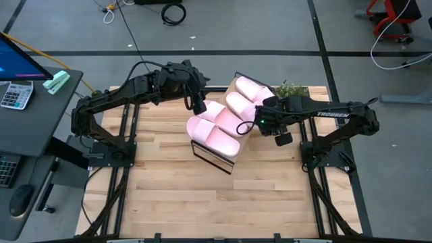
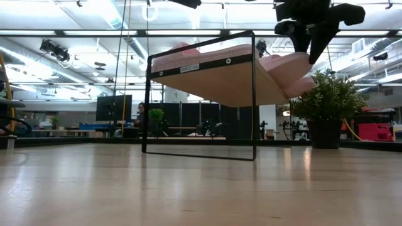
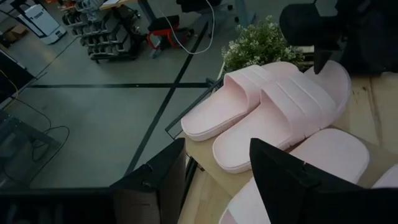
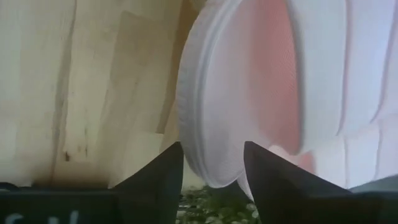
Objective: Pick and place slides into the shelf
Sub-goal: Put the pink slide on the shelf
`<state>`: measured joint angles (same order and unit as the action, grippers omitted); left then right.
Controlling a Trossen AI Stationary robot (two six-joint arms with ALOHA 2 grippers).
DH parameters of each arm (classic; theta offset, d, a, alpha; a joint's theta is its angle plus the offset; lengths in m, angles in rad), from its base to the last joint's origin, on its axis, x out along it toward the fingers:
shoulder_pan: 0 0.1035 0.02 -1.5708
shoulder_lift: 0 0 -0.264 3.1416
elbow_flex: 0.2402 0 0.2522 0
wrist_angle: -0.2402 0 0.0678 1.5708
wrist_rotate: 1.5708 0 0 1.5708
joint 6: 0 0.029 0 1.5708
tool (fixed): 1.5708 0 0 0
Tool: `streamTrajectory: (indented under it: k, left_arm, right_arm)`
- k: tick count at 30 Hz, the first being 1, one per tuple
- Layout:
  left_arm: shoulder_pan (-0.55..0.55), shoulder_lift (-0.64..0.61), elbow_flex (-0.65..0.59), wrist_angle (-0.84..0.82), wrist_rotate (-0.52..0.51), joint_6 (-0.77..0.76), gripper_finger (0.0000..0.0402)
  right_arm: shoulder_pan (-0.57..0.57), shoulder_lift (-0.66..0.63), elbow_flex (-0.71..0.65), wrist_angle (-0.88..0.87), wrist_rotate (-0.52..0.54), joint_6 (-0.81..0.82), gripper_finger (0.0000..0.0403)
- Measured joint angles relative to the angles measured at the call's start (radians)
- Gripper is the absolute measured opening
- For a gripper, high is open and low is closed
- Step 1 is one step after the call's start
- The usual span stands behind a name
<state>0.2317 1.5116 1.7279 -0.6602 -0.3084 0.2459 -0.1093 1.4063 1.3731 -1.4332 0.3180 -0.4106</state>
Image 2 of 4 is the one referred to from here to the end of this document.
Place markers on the silver ceiling duct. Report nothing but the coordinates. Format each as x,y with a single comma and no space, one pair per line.
113,19

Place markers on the black monitor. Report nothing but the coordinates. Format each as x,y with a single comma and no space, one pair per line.
106,108

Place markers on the red tool chest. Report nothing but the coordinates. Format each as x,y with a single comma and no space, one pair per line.
373,130

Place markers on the black partition panels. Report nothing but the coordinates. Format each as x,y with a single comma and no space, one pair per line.
238,122

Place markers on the person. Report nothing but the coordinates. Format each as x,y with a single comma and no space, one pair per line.
139,117

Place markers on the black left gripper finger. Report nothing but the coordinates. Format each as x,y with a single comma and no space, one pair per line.
188,3

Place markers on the black-framed wooden shelf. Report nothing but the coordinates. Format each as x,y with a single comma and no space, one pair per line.
226,84

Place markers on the black ceiling speaker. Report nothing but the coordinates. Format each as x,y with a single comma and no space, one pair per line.
380,56

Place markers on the black overhead frame bar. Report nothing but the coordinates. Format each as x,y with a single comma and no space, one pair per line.
94,36

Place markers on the black ceiling spotlight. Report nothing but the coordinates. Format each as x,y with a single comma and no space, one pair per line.
62,55
46,46

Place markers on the small green plant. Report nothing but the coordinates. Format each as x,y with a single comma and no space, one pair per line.
156,114

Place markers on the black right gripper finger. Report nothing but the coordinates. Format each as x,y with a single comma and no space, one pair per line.
301,39
322,37

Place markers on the white ceiling vent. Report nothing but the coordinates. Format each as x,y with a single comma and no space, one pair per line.
358,46

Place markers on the blue box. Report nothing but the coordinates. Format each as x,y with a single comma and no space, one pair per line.
91,126

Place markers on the green potted plant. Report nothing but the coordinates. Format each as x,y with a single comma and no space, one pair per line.
329,94

